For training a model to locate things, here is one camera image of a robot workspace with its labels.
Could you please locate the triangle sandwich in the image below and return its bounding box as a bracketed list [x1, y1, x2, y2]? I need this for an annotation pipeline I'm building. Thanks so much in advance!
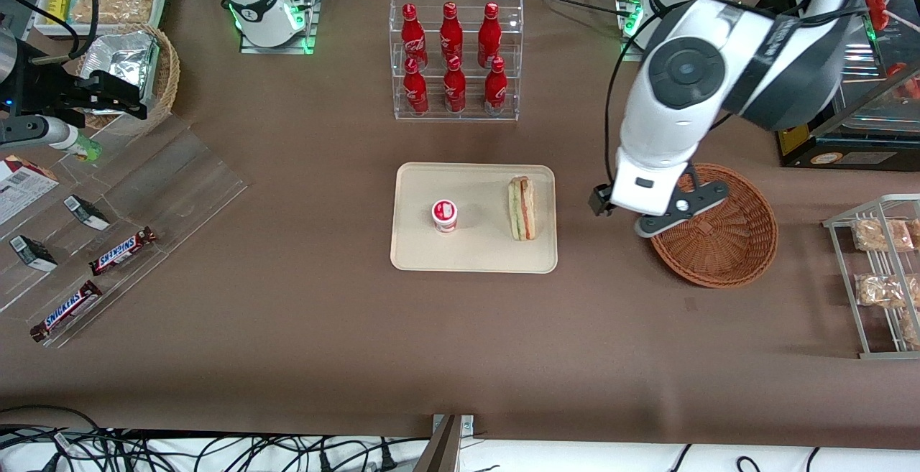
[507, 176, 538, 241]

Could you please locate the brown wicker basket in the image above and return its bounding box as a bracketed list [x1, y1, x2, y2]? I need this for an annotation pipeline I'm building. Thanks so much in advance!
[647, 163, 779, 289]

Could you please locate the light wicker basket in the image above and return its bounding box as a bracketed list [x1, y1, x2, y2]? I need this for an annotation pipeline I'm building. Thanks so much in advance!
[75, 23, 180, 135]

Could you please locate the beige plastic tray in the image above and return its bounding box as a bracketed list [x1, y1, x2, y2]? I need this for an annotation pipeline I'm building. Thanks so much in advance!
[390, 162, 558, 274]

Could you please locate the white orange paper box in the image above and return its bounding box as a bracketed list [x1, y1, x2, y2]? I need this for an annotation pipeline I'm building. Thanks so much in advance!
[0, 156, 60, 226]

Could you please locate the small black white box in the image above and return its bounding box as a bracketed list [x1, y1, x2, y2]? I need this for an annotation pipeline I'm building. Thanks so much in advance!
[63, 195, 111, 231]
[9, 235, 58, 272]

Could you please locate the silver foil bag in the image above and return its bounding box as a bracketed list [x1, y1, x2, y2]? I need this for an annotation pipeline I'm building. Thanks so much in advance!
[78, 30, 160, 115]

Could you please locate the clear bag of crackers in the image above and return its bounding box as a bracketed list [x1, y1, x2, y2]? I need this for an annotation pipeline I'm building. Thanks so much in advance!
[115, 0, 155, 24]
[72, 0, 116, 25]

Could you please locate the snickers chocolate bar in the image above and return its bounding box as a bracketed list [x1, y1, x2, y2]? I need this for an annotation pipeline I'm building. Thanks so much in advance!
[29, 280, 104, 343]
[89, 226, 157, 276]

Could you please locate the clear acrylic display shelf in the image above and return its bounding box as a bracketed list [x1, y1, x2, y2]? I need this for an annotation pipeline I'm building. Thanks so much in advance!
[0, 113, 249, 349]

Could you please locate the clear acrylic bottle rack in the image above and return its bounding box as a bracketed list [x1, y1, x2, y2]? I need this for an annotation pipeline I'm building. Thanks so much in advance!
[390, 0, 524, 122]

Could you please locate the red cola bottle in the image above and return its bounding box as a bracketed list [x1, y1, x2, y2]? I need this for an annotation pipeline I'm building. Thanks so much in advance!
[478, 2, 502, 69]
[439, 1, 464, 63]
[402, 57, 430, 116]
[443, 55, 466, 114]
[484, 57, 508, 116]
[400, 3, 429, 70]

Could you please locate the red white yogurt cup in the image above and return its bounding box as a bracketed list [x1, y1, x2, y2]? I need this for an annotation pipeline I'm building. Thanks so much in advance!
[431, 199, 459, 234]

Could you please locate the red sausage skewer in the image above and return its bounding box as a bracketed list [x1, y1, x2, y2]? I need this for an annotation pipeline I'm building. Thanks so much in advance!
[865, 0, 908, 32]

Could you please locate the brown table cover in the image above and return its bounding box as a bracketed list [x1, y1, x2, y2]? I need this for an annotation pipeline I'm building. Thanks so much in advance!
[0, 0, 920, 451]

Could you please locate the dark left wrist bracket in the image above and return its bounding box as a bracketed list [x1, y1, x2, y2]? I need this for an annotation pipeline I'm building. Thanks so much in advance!
[635, 165, 728, 238]

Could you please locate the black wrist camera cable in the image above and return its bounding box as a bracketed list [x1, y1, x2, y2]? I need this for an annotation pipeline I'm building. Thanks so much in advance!
[602, 0, 691, 187]

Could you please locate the black right wrist bracket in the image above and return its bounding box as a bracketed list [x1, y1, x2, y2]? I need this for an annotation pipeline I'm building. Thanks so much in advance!
[14, 63, 150, 121]

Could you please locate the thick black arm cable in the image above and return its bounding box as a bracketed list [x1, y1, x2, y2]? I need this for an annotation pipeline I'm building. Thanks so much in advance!
[29, 0, 99, 65]

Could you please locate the grey wire rack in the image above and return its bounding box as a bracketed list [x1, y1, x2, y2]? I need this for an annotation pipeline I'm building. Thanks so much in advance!
[823, 194, 920, 360]

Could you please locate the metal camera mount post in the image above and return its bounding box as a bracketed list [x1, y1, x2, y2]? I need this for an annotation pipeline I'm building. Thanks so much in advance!
[413, 415, 475, 472]

